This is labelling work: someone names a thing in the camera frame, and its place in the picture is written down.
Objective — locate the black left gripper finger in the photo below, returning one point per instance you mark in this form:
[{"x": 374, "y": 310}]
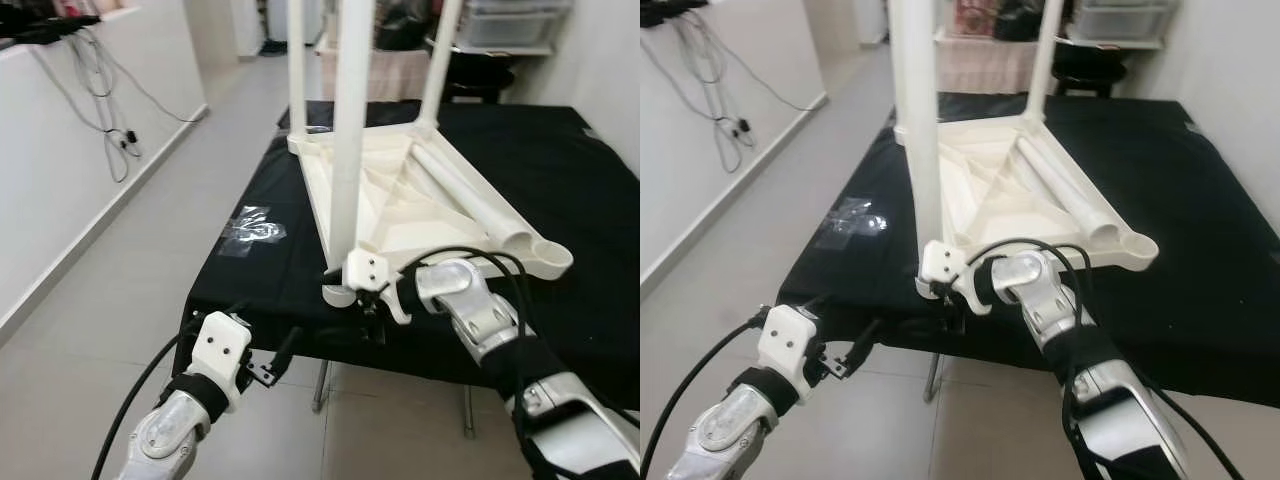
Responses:
[
  {"x": 288, "y": 346},
  {"x": 866, "y": 340},
  {"x": 810, "y": 302},
  {"x": 238, "y": 307}
]

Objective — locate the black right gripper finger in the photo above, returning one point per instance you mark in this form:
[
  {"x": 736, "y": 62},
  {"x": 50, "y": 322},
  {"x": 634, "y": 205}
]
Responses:
[{"x": 334, "y": 277}]

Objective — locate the white plastic table top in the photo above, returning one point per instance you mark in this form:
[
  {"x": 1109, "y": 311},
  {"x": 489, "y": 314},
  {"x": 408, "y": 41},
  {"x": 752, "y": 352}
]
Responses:
[
  {"x": 1000, "y": 190},
  {"x": 400, "y": 200}
]

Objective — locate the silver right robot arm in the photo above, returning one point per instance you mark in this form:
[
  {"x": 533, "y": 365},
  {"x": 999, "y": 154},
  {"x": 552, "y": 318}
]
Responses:
[
  {"x": 480, "y": 310},
  {"x": 1050, "y": 300}
]

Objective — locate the small black power adapter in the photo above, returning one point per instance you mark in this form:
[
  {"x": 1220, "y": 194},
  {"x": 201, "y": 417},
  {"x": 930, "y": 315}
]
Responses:
[
  {"x": 125, "y": 135},
  {"x": 742, "y": 125}
]

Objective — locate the beige fringed table cloth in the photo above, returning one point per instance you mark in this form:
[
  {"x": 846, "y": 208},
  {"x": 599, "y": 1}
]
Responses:
[
  {"x": 985, "y": 65},
  {"x": 390, "y": 75}
]

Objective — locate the black round stool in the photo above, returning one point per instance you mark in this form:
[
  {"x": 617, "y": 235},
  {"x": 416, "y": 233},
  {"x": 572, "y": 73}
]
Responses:
[
  {"x": 1090, "y": 65},
  {"x": 480, "y": 75}
]

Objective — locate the red printed box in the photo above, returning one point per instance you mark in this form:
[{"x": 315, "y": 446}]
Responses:
[{"x": 972, "y": 15}]

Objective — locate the clear plastic container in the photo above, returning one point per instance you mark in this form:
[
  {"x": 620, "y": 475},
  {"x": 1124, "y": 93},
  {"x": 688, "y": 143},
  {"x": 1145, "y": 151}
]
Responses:
[{"x": 510, "y": 25}]

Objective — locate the black electronic device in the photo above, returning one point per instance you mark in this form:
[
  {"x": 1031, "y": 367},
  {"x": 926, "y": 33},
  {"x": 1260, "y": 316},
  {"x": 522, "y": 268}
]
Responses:
[
  {"x": 665, "y": 12},
  {"x": 45, "y": 30}
]

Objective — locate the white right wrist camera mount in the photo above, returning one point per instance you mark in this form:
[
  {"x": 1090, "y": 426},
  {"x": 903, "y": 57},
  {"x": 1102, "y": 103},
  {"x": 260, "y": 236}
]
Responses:
[
  {"x": 365, "y": 268},
  {"x": 940, "y": 260}
]

